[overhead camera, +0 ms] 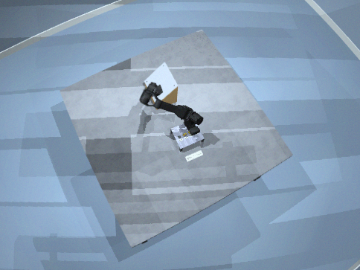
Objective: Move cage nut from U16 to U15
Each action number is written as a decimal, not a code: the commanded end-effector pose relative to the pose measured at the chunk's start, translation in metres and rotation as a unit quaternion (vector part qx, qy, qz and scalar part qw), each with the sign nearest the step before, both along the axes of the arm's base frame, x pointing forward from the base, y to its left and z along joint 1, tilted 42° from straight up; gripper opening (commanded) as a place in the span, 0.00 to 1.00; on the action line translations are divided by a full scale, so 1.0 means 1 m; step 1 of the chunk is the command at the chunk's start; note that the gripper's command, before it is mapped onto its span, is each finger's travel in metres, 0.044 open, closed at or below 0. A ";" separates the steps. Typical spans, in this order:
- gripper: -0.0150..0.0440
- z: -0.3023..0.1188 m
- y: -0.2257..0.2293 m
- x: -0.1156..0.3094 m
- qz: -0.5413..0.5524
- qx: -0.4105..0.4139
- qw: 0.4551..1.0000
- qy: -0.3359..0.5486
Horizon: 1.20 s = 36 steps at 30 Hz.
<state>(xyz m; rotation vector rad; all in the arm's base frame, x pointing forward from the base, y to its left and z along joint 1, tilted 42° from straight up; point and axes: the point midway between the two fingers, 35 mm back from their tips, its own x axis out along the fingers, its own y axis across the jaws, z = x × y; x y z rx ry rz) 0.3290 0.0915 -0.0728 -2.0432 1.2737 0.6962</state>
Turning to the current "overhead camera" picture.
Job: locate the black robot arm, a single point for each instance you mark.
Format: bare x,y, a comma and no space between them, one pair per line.
183,112

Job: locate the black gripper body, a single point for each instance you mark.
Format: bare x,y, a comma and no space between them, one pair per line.
193,128

